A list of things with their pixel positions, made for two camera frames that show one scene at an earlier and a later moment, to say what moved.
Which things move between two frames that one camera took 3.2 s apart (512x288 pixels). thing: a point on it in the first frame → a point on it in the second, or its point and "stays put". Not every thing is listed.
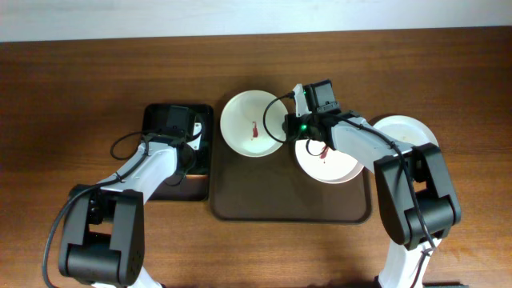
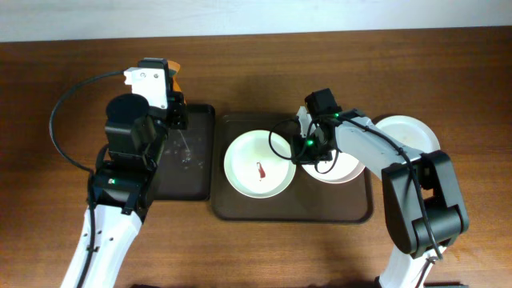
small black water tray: [189, 128] stays put
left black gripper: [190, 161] → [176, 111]
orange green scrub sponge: [196, 176] → [174, 67]
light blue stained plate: [406, 130] stays put
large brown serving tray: [274, 188] stays put
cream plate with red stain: [242, 127] → [258, 164]
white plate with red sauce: [325, 162] stays put
